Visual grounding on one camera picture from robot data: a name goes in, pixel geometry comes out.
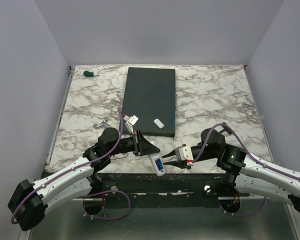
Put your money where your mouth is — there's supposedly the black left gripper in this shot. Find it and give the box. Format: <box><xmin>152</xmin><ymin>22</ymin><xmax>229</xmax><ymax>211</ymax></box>
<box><xmin>108</xmin><ymin>130</ymin><xmax>160</xmax><ymax>157</ymax></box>

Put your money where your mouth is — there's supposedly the white remote control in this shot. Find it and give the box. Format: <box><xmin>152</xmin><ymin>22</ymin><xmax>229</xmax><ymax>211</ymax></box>
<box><xmin>148</xmin><ymin>141</ymin><xmax>167</xmax><ymax>177</ymax></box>

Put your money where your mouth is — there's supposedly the white battery compartment cover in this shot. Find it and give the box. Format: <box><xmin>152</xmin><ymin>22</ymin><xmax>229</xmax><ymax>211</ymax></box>
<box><xmin>153</xmin><ymin>118</ymin><xmax>165</xmax><ymax>129</ymax></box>

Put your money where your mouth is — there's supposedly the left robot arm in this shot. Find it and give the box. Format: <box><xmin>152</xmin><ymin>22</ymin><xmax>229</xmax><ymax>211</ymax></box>
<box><xmin>7</xmin><ymin>127</ymin><xmax>166</xmax><ymax>231</ymax></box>

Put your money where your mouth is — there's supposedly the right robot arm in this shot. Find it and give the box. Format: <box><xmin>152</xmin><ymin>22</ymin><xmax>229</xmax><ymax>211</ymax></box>
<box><xmin>164</xmin><ymin>128</ymin><xmax>300</xmax><ymax>213</ymax></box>

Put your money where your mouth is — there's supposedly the black plastic clip part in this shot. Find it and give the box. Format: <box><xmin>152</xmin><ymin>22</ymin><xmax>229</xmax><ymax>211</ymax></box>
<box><xmin>218</xmin><ymin>122</ymin><xmax>233</xmax><ymax>135</ymax></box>

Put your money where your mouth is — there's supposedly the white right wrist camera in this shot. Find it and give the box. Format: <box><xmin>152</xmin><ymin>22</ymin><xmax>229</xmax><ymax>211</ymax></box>
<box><xmin>175</xmin><ymin>144</ymin><xmax>194</xmax><ymax>167</ymax></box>

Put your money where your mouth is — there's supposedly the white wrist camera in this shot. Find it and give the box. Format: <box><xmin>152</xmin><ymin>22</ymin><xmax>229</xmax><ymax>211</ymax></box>
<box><xmin>175</xmin><ymin>144</ymin><xmax>194</xmax><ymax>167</ymax></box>
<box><xmin>123</xmin><ymin>115</ymin><xmax>139</xmax><ymax>135</ymax></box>

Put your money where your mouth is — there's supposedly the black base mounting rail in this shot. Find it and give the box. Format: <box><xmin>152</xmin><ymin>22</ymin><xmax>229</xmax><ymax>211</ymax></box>
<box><xmin>83</xmin><ymin>173</ymin><xmax>240</xmax><ymax>214</ymax></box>

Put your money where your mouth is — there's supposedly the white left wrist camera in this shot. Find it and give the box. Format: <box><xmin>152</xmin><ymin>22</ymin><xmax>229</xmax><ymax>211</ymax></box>
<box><xmin>123</xmin><ymin>115</ymin><xmax>139</xmax><ymax>135</ymax></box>

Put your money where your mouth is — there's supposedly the silver metal bracket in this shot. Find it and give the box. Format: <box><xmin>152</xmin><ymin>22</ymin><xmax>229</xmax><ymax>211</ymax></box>
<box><xmin>93</xmin><ymin>117</ymin><xmax>111</xmax><ymax>129</ymax></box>

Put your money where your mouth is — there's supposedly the dark network switch box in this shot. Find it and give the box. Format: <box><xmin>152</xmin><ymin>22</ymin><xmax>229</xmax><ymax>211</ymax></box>
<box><xmin>121</xmin><ymin>67</ymin><xmax>177</xmax><ymax>138</ymax></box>

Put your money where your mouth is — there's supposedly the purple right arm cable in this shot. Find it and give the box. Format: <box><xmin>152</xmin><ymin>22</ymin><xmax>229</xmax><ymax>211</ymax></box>
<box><xmin>192</xmin><ymin>122</ymin><xmax>300</xmax><ymax>218</ymax></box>

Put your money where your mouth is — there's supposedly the green handled screwdriver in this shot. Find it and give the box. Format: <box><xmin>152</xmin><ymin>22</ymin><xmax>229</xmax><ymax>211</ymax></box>
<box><xmin>83</xmin><ymin>70</ymin><xmax>99</xmax><ymax>78</ymax></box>

